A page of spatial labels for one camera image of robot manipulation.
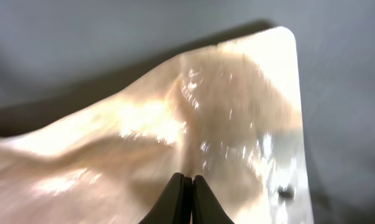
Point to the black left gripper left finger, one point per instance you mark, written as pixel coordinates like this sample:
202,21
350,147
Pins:
174,205

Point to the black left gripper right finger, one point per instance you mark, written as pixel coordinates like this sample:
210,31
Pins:
206,209

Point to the beige glossy plastic package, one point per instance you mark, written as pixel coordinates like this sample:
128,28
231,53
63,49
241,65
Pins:
229,112

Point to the dark grey mesh basket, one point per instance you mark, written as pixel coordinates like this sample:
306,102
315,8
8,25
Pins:
57,57

